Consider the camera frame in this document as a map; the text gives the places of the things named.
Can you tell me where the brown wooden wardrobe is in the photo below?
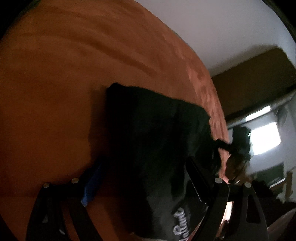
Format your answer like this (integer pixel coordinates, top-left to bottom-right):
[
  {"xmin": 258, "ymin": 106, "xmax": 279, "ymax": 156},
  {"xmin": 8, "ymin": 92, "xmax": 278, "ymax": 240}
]
[{"xmin": 211, "ymin": 46, "xmax": 296, "ymax": 118}]

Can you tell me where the orange blanket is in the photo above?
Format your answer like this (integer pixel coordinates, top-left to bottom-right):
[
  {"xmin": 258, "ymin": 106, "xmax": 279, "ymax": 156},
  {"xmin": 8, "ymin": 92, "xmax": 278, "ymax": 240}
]
[{"xmin": 0, "ymin": 0, "xmax": 232, "ymax": 241}]

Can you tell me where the metal rail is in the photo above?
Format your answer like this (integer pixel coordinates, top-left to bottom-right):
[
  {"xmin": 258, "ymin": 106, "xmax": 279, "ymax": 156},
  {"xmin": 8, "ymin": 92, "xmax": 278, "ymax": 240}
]
[{"xmin": 227, "ymin": 91, "xmax": 296, "ymax": 124}]

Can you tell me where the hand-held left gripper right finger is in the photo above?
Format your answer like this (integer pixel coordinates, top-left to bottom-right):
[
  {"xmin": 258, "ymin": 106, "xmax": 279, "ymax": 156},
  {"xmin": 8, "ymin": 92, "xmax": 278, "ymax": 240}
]
[{"xmin": 185, "ymin": 157, "xmax": 270, "ymax": 241}]

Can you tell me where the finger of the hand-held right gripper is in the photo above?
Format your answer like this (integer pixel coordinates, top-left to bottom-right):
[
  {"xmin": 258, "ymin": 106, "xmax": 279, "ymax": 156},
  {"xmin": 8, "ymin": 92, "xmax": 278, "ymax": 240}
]
[{"xmin": 216, "ymin": 138, "xmax": 232, "ymax": 150}]

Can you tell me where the bright window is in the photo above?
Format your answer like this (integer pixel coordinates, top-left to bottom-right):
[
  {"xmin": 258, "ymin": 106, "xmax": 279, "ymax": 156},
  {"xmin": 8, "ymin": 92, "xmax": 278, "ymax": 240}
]
[{"xmin": 250, "ymin": 123, "xmax": 281, "ymax": 154}]

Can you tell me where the black script print garment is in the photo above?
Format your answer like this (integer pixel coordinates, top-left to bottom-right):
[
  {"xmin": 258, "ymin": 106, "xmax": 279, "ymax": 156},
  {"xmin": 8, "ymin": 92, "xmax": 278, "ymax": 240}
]
[{"xmin": 89, "ymin": 83, "xmax": 222, "ymax": 241}]

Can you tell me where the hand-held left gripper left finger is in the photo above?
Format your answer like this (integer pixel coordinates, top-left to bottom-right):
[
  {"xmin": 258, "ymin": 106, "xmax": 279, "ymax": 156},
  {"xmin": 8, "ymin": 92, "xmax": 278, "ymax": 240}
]
[{"xmin": 25, "ymin": 160, "xmax": 105, "ymax": 241}]

